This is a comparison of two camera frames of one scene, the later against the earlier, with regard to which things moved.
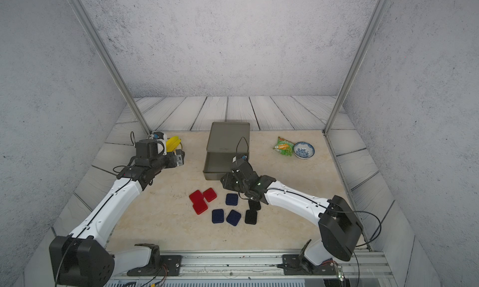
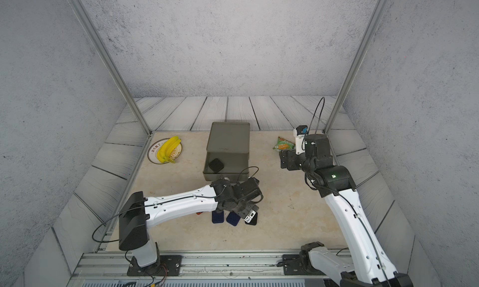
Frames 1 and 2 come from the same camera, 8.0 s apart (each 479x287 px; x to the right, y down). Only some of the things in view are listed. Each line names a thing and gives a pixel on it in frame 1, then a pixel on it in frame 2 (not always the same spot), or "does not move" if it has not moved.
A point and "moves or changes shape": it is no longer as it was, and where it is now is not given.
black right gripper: x=229 y=176 to x=292 y=155
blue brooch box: x=217 y=216 does not move
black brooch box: x=254 y=205 moves or changes shape
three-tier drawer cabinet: x=226 y=140 does not move
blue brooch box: x=233 y=218 does not move
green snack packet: x=284 y=146 does not move
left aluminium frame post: x=75 y=0 does not move
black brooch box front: x=251 y=216 does not move
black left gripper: x=180 y=158 to x=251 y=206
